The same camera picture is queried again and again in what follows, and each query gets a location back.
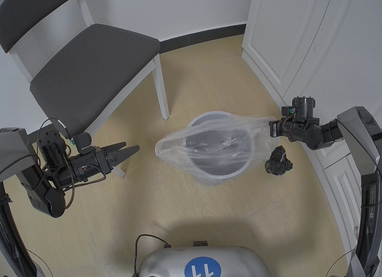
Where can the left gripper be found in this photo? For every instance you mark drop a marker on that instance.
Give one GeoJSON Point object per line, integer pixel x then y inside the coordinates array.
{"type": "Point", "coordinates": [89, 165]}

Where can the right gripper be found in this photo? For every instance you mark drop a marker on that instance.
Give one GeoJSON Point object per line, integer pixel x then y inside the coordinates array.
{"type": "Point", "coordinates": [279, 128]}

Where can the clear plastic bag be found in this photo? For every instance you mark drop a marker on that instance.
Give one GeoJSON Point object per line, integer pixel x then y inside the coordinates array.
{"type": "Point", "coordinates": [176, 146]}

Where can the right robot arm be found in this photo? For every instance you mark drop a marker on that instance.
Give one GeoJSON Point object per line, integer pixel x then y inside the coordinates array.
{"type": "Point", "coordinates": [361, 150]}

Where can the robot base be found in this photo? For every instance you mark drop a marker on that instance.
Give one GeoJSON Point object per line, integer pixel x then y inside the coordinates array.
{"type": "Point", "coordinates": [203, 262]}

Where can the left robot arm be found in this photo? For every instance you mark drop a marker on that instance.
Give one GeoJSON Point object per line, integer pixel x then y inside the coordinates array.
{"type": "Point", "coordinates": [35, 186]}

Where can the crumpled black plastic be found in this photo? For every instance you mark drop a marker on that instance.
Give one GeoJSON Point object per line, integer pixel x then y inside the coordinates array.
{"type": "Point", "coordinates": [279, 162]}

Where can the white trash bin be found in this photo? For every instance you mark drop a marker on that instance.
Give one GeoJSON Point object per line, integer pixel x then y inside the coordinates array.
{"type": "Point", "coordinates": [215, 180]}

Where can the white chair with grey cushions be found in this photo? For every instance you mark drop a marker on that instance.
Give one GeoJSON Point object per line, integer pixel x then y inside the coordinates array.
{"type": "Point", "coordinates": [89, 57]}

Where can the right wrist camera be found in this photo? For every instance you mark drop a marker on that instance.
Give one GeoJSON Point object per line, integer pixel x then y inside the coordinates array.
{"type": "Point", "coordinates": [287, 112]}

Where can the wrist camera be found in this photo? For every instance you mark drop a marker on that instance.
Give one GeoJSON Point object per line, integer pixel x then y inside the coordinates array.
{"type": "Point", "coordinates": [287, 112]}
{"type": "Point", "coordinates": [83, 142]}

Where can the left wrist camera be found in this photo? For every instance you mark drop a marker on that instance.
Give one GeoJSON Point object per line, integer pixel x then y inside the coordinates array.
{"type": "Point", "coordinates": [83, 142]}

